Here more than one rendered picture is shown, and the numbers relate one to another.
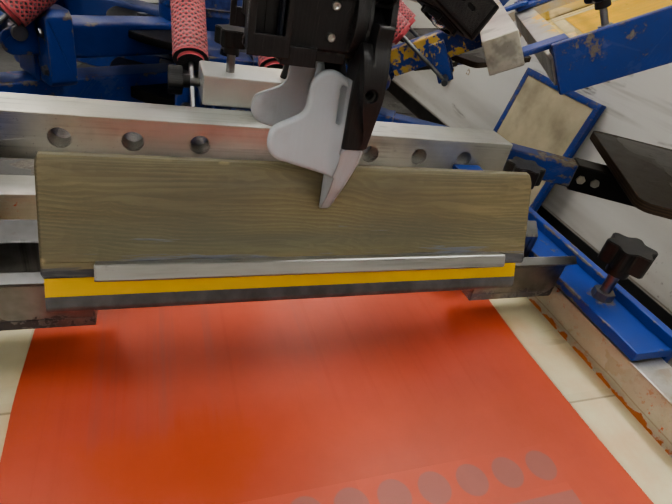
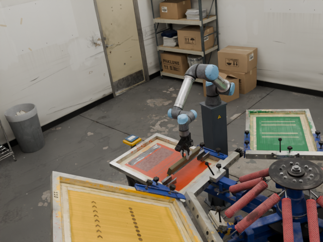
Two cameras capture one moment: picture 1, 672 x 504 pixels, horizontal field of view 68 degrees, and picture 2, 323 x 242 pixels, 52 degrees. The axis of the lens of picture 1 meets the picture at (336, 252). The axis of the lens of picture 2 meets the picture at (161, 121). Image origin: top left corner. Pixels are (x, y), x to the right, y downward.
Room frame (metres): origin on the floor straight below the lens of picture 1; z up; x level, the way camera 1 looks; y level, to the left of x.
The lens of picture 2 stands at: (2.30, -0.79, 2.54)
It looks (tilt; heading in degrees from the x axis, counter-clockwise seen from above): 27 degrees down; 161
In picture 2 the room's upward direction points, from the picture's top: 8 degrees counter-clockwise
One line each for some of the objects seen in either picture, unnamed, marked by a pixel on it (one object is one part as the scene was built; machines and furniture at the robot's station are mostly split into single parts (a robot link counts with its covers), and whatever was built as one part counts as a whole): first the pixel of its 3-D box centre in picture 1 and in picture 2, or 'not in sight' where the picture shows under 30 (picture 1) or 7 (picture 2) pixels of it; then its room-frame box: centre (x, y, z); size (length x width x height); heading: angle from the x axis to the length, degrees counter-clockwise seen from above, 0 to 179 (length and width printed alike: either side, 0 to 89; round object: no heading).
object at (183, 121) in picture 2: not in sight; (183, 122); (0.32, 0.04, 1.39); 0.09 x 0.08 x 0.11; 124
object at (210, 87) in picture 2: not in sight; (212, 86); (-0.19, 0.58, 1.37); 0.13 x 0.12 x 0.14; 34
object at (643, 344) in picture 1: (538, 267); (165, 191); (0.47, -0.22, 0.98); 0.30 x 0.05 x 0.07; 25
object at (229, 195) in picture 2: not in sight; (210, 189); (0.53, 0.11, 0.89); 1.24 x 0.06 x 0.06; 25
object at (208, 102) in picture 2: not in sight; (212, 98); (-0.19, 0.57, 1.25); 0.15 x 0.15 x 0.10
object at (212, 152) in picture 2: not in sight; (210, 154); (0.24, 0.28, 0.98); 0.30 x 0.05 x 0.07; 25
